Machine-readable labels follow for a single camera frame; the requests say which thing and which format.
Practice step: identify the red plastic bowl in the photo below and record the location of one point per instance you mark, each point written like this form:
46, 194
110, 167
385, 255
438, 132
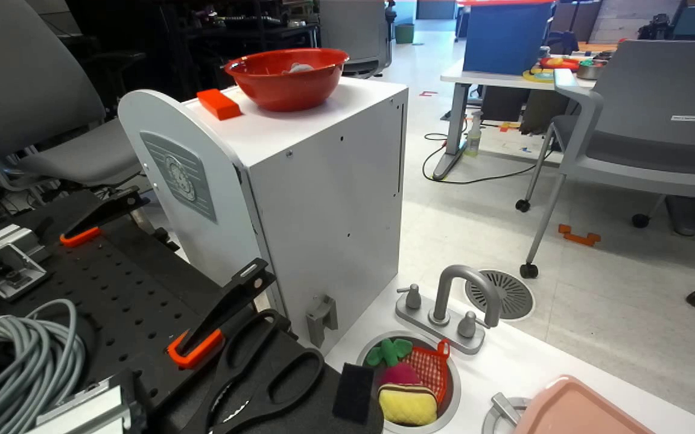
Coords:
287, 89

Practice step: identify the small grey soft toy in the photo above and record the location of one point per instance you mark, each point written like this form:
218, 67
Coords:
303, 69

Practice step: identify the grey toy faucet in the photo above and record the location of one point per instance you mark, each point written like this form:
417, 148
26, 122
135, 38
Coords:
445, 298

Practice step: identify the green toy leaf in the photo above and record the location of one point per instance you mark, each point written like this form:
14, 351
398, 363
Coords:
387, 352

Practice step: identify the red mesh toy strawberry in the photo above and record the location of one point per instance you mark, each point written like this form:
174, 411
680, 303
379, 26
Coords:
423, 365

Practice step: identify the orange rectangular block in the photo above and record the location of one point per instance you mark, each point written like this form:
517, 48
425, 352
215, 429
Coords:
218, 104

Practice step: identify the small black block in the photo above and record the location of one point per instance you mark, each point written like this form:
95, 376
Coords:
352, 394

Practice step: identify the round grey floor drain cover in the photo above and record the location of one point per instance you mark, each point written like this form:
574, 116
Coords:
517, 293

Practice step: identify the small green bin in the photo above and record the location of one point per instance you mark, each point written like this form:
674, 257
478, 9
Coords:
404, 35

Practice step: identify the light grey chair back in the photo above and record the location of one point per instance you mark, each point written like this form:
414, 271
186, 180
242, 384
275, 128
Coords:
355, 26

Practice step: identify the white desk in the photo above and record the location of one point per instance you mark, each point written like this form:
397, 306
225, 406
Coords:
482, 77

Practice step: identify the yellow toy sponge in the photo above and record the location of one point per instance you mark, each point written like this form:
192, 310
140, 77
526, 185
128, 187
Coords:
408, 406

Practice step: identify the round toy sink basin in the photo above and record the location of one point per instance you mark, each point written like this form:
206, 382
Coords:
456, 386

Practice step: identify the white toy kitchen counter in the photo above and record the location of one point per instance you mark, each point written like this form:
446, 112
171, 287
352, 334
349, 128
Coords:
525, 363

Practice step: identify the orange floor tape strip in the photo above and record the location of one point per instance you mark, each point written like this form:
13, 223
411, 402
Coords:
579, 236

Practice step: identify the blue storage bin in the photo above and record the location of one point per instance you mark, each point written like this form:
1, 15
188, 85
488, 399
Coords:
505, 40

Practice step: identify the black perforated workbench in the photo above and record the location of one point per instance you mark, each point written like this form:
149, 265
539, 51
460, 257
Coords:
122, 298

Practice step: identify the grey toy stove burner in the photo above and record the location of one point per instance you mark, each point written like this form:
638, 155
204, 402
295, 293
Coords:
496, 411

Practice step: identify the orange bin lid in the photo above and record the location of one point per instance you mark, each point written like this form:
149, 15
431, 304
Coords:
505, 4

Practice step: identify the pink cutting board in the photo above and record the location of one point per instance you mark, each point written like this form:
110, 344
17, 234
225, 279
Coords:
572, 411

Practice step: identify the grey office chair on casters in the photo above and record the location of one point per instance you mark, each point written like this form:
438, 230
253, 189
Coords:
661, 122

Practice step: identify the large grey padded chair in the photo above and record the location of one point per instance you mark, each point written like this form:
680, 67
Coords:
24, 80

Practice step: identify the dark blue chair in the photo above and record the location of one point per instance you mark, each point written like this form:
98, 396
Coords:
694, 19

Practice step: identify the silver aluminium bracket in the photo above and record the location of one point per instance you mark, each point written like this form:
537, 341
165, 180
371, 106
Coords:
83, 411
1, 268

